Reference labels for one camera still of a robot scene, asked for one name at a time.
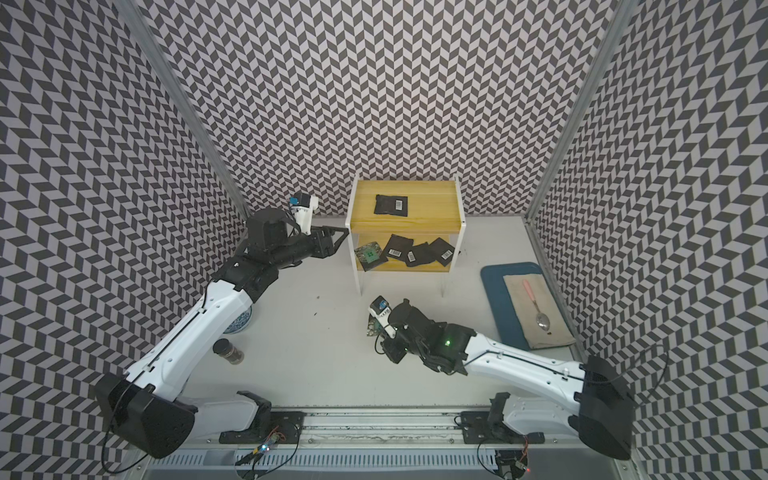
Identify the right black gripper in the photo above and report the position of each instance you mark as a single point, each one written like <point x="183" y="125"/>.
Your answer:
<point x="395" y="354"/>

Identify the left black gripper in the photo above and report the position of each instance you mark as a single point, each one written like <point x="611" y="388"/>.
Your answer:
<point x="321" y="235"/>

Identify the green floral tea bag top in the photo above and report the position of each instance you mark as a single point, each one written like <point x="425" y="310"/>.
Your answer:
<point x="374" y="326"/>

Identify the green floral tea bag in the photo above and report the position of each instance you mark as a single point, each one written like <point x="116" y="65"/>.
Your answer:
<point x="370" y="256"/>
<point x="374" y="326"/>

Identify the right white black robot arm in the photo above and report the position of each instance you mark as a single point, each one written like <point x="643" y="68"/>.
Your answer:
<point x="593" y="402"/>

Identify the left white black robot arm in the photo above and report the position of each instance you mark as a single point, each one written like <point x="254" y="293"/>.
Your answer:
<point x="163" y="372"/>

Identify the green floral tea bag lower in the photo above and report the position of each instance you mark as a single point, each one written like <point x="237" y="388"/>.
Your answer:
<point x="370" y="256"/>

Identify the teal tray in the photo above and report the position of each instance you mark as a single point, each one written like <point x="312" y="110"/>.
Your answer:
<point x="507" y="323"/>

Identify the blue white ceramic bowl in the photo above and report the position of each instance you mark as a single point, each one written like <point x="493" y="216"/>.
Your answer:
<point x="240" y="323"/>

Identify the dark spice jar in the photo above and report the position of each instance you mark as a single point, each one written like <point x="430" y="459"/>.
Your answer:
<point x="225" y="349"/>

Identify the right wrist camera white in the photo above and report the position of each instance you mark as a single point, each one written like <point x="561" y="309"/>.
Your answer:
<point x="381" y="308"/>

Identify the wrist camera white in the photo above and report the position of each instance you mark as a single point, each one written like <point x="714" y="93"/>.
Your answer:
<point x="381" y="308"/>
<point x="303" y="207"/>

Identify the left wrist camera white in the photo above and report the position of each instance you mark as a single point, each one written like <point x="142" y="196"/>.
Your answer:
<point x="303" y="207"/>

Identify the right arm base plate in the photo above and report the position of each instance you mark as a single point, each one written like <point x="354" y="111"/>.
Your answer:
<point x="477" y="427"/>

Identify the pink handled metal spoon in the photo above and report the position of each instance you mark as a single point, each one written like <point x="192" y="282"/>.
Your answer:
<point x="542" y="319"/>

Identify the aluminium front rail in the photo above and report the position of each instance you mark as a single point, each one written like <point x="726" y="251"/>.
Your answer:
<point x="372" y="423"/>

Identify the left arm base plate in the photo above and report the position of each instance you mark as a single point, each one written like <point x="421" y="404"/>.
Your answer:
<point x="288" y="423"/>

